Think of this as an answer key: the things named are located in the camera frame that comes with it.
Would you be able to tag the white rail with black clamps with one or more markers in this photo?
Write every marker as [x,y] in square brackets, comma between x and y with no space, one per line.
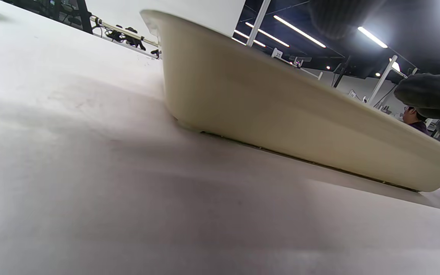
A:
[124,33]

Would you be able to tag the person's left hand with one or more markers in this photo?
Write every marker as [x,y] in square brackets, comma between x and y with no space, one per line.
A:
[430,93]

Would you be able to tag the metal frame pole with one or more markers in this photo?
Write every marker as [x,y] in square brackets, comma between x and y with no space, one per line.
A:
[259,23]

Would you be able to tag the beige baking tray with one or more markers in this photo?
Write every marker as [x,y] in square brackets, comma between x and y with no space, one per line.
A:
[266,114]

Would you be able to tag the ceiling light strip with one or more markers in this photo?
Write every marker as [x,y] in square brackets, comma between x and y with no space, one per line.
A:
[267,35]
[372,37]
[299,31]

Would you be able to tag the small white number sign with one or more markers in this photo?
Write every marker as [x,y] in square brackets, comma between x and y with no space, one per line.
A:
[277,53]

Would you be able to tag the white frame post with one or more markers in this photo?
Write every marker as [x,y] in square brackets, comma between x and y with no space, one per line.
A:
[382,78]

